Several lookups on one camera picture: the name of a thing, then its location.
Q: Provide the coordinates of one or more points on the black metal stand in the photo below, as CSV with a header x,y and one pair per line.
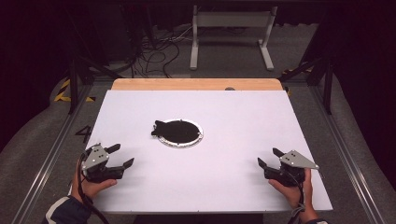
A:
x,y
73,90
327,93

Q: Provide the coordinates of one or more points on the person's right hand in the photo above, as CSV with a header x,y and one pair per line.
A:
x,y
295,196

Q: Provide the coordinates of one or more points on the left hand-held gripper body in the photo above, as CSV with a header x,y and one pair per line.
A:
x,y
95,160

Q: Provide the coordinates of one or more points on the aluminium floor rail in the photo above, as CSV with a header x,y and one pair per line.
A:
x,y
347,155
51,158

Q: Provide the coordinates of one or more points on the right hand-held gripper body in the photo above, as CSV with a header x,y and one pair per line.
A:
x,y
295,160

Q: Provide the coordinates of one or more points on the dark round table grommet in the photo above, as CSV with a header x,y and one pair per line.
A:
x,y
229,88

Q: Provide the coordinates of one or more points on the white desk frame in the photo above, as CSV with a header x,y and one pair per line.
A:
x,y
232,19

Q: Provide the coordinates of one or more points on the dark curtain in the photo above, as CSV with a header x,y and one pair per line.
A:
x,y
367,77
28,62

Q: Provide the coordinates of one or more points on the person's left hand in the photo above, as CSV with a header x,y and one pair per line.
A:
x,y
93,188

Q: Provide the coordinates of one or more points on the oval pearl photo frame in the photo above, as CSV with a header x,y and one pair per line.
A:
x,y
180,132

